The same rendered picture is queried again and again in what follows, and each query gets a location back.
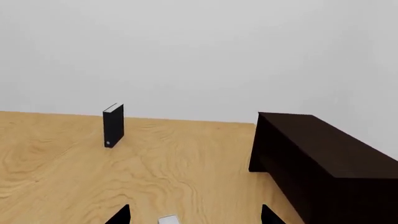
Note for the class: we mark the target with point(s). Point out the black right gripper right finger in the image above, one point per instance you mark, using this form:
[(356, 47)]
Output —
[(270, 216)]

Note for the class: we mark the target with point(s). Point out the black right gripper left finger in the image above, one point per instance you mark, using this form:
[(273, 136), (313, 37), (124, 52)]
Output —
[(121, 216)]

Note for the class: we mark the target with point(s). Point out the dark brown wooden cabinet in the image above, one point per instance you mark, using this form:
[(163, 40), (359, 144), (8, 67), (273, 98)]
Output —
[(323, 168)]

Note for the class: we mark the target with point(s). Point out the black upright book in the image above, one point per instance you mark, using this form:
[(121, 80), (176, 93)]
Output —
[(113, 127)]

